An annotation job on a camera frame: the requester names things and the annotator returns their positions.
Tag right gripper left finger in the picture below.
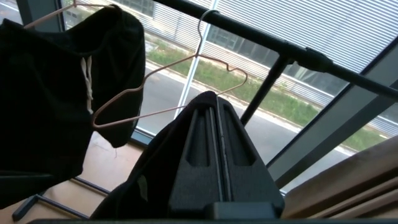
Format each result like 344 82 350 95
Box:
167 91 224 218

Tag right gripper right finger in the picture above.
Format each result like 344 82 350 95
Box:
216 96 286 218

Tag black garment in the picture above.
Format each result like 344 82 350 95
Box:
90 91 218 218

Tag black drawstring shorts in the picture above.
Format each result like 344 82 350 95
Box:
0 4 147 210

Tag black clothes rack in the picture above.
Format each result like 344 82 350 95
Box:
12 0 398 222

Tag beige curtain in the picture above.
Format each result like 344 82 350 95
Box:
281 144 398 218

